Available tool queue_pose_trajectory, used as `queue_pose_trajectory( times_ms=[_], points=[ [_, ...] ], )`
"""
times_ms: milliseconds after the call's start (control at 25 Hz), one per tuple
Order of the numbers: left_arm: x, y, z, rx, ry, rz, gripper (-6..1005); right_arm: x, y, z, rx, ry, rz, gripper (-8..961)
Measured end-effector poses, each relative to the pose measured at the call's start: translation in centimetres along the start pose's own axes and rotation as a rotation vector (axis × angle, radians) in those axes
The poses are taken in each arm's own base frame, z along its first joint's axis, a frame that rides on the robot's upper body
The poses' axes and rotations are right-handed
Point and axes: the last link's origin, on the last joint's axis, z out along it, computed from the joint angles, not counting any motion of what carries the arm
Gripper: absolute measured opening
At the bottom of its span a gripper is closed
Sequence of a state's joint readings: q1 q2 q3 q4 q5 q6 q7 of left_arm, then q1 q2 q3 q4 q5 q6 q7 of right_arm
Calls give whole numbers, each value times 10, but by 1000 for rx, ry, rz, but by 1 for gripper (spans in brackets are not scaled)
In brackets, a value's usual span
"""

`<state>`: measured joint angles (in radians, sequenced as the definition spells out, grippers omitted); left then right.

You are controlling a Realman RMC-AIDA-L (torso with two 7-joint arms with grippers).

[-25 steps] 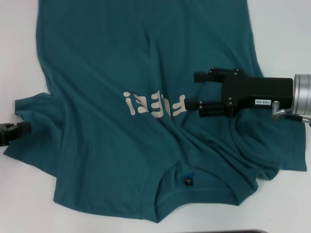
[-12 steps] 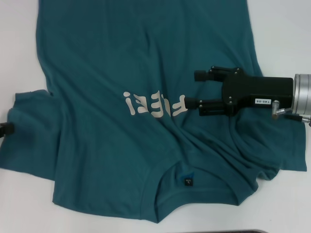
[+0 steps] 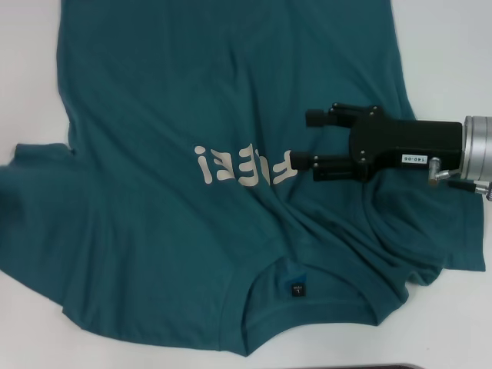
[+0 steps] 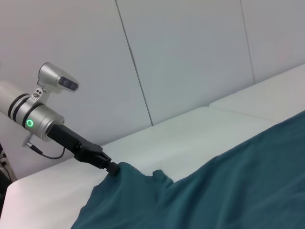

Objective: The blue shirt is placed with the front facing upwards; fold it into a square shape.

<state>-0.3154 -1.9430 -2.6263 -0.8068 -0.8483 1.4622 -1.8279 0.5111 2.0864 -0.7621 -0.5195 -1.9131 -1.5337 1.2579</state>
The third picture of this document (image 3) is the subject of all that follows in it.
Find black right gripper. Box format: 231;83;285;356
290;101;464;185

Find teal printed t-shirt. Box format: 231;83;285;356
0;0;486;347

